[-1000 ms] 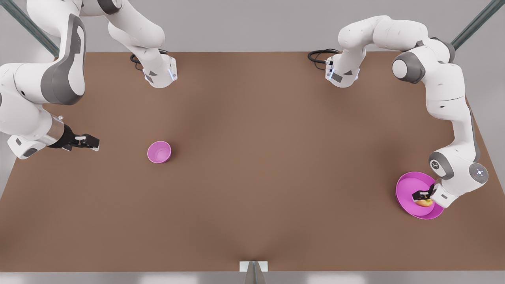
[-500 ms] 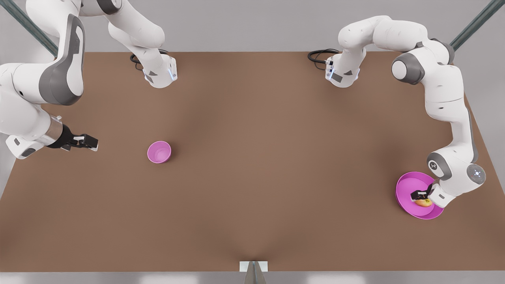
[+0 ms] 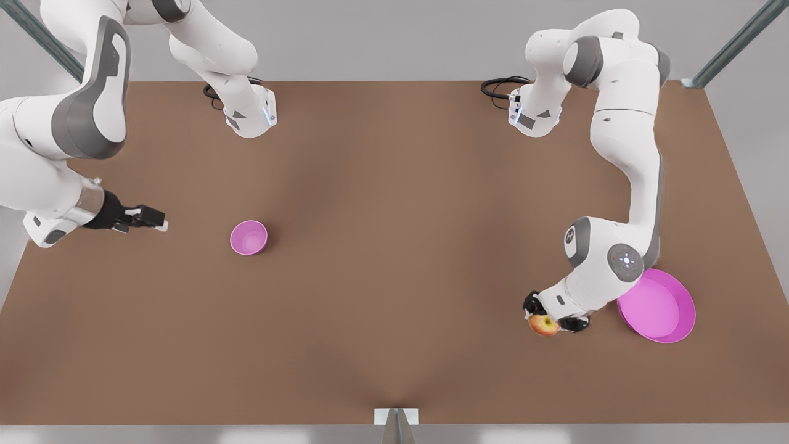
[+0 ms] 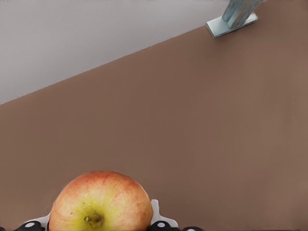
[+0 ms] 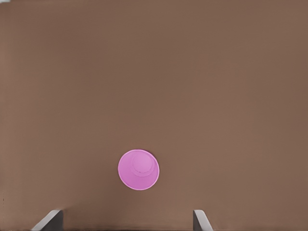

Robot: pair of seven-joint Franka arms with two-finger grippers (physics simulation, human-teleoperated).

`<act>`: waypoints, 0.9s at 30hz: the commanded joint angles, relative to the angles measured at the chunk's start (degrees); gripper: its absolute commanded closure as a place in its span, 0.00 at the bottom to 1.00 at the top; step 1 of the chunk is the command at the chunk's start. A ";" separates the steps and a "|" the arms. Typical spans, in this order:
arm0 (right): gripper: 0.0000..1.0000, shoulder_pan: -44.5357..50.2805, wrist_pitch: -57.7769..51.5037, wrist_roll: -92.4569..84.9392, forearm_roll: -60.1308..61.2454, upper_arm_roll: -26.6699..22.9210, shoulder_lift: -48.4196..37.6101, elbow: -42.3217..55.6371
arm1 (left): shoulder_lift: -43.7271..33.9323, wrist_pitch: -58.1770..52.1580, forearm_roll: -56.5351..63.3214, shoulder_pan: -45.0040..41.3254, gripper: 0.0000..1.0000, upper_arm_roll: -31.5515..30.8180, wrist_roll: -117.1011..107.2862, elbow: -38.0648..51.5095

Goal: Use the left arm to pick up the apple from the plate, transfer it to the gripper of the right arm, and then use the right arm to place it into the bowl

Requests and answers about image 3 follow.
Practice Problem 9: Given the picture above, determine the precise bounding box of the red yellow apple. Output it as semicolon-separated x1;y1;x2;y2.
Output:
529;313;560;337

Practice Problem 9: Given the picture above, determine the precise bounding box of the pink bowl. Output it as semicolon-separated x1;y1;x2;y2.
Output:
230;220;269;257

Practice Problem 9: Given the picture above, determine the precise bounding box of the pink plate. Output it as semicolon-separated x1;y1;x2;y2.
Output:
617;268;697;344

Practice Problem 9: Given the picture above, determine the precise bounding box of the silver frame post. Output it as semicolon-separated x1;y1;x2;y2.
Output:
681;0;789;89
374;408;419;444
0;0;85;83

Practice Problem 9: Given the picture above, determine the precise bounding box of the black cable loop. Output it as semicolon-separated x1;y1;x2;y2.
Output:
203;76;264;112
480;76;533;110

